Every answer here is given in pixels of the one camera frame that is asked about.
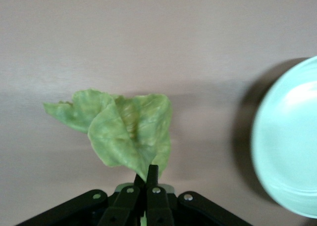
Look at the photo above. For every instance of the mint green round plate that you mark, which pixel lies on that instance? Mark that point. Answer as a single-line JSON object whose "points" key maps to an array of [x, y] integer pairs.
{"points": [[292, 136]]}

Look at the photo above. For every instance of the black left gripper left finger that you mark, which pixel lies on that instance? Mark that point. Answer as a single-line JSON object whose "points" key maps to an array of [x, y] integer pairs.
{"points": [[121, 206]]}

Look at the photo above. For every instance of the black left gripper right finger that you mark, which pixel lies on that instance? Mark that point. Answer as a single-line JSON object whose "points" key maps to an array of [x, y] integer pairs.
{"points": [[158, 206]]}

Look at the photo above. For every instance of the green lettuce leaf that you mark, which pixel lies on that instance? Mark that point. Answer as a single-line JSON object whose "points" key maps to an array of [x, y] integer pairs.
{"points": [[119, 136]]}

